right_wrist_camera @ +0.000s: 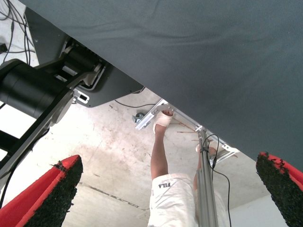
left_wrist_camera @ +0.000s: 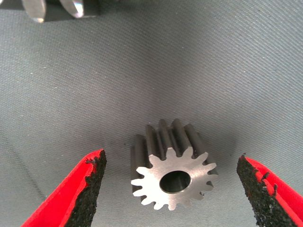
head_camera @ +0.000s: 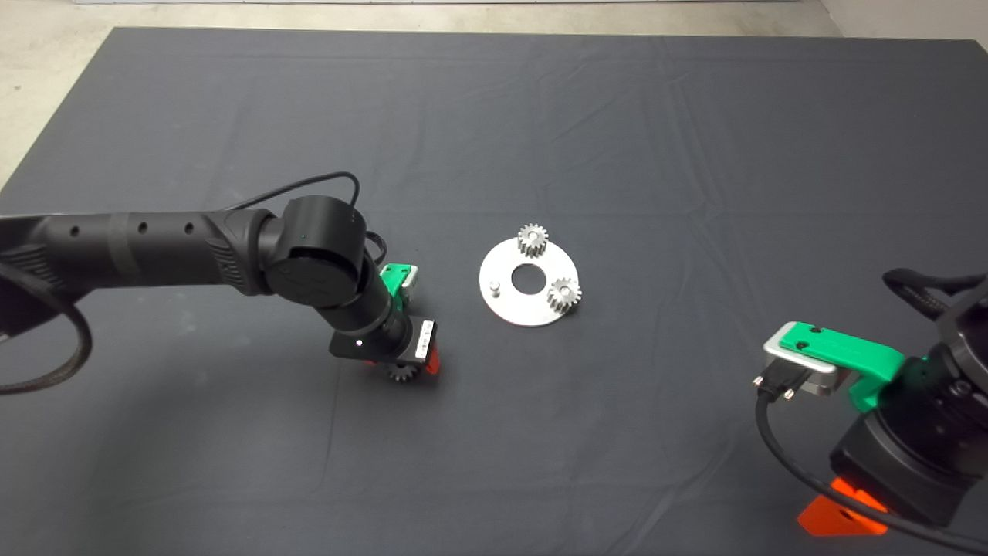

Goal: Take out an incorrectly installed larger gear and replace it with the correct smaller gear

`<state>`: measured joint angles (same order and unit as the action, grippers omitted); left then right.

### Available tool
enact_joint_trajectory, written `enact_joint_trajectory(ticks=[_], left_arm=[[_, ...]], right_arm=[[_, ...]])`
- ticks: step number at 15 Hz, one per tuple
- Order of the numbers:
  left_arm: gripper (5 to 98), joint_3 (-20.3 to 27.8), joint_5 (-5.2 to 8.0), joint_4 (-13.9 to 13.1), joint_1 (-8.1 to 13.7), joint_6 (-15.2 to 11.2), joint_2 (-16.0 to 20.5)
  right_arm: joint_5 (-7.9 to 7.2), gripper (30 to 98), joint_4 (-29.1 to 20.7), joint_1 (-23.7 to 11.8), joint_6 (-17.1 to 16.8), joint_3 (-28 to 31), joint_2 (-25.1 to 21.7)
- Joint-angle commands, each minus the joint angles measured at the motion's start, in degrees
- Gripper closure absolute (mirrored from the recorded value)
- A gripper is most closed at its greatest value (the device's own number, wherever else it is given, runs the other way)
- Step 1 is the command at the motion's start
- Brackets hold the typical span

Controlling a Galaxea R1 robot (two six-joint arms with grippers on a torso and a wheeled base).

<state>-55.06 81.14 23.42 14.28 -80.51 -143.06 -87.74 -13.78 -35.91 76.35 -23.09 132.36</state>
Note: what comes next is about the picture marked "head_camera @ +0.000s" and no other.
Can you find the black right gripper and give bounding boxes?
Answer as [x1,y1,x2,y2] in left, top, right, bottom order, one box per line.
[797,415,988,537]

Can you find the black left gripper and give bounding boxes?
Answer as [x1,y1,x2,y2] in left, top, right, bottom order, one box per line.
[330,318,441,377]

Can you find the round metal plate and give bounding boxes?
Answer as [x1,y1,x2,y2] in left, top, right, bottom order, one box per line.
[479,237,581,327]

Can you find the dark grey table cloth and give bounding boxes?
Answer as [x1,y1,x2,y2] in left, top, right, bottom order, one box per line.
[0,27,988,556]

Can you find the left green camera mount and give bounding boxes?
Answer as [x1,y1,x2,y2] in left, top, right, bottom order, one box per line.
[380,264,410,303]

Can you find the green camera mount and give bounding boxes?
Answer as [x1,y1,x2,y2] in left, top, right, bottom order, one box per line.
[380,264,410,303]
[778,321,905,412]

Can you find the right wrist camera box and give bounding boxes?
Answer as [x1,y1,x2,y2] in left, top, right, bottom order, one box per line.
[763,331,842,396]

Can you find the right green camera mount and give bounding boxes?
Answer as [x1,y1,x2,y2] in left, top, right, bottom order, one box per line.
[778,321,905,412]

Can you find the right arm braided black cable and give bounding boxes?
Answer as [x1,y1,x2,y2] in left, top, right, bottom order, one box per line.
[882,268,988,319]

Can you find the arm braided black cable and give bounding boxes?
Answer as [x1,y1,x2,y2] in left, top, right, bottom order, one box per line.
[0,259,93,396]
[882,268,988,319]

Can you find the left arm braided black cable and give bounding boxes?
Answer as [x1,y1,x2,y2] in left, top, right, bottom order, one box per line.
[0,259,93,396]

